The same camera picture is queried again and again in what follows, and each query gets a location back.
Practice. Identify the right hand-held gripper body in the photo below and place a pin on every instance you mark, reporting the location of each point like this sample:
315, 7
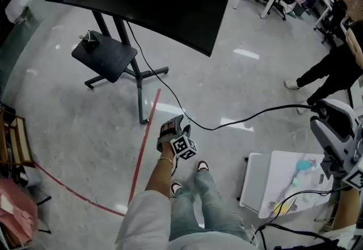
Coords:
351, 164

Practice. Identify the black wheeled television stand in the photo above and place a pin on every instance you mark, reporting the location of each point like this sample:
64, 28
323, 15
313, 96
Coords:
107, 59

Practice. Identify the small dark box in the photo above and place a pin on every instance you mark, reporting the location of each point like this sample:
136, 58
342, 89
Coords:
322, 178

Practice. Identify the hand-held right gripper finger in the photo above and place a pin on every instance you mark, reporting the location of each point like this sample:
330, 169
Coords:
344, 118
323, 132

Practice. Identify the person's left hand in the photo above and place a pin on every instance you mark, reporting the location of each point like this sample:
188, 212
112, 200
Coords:
169, 129

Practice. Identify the white cart table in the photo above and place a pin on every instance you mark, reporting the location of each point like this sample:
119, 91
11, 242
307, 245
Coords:
263, 181

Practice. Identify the person's right forearm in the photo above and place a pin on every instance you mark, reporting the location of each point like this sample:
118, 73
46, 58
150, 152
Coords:
346, 209

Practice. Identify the black shoulder bag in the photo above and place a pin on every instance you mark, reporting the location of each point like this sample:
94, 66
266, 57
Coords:
300, 236

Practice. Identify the pink quilted cloth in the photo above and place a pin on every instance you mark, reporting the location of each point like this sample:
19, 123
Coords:
17, 212

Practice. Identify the wooden folding chair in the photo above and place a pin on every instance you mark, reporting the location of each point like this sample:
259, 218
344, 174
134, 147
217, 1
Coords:
20, 141

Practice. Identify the person's white shirt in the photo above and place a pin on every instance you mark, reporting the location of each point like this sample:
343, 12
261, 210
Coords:
144, 220

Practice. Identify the black pen holder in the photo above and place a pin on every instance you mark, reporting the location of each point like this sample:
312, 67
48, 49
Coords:
90, 44

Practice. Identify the yellow round item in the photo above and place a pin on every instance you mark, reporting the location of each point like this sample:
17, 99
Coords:
283, 209

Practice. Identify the red floor tape line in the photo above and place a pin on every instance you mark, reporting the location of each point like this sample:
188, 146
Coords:
141, 155

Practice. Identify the mint green small item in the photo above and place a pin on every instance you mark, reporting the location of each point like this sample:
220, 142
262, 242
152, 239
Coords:
296, 181

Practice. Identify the person's shoe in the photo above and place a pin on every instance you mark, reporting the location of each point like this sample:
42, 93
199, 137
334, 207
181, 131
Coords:
202, 165
175, 189

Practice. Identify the person's left forearm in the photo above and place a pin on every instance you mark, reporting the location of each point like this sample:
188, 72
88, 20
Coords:
158, 178

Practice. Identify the black office chair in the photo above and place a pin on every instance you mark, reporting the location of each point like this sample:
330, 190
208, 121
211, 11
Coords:
287, 2
334, 19

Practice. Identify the white container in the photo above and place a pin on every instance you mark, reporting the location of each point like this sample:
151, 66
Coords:
31, 176

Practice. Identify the teal plastic item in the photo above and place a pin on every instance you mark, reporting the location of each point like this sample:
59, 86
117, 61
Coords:
303, 165

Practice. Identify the person's left shoe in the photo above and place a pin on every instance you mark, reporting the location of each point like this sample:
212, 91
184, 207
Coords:
175, 189

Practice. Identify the person's blue jeans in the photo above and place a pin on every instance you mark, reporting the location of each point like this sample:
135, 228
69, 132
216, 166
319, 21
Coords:
204, 209

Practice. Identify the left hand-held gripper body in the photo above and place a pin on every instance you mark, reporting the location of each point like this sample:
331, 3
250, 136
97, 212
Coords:
184, 148

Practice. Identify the person's right shoe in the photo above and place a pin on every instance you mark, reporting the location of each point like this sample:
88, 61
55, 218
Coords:
202, 165

